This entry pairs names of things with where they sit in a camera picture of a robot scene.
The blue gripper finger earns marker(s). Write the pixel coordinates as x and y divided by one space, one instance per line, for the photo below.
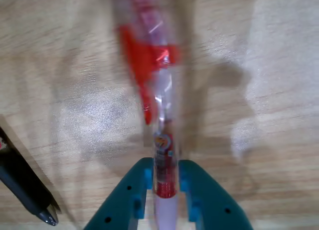
119 205
214 205

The black retractable pen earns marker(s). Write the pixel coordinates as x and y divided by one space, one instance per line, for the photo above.
22 180

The red clear pen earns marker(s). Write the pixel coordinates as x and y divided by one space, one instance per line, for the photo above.
164 185

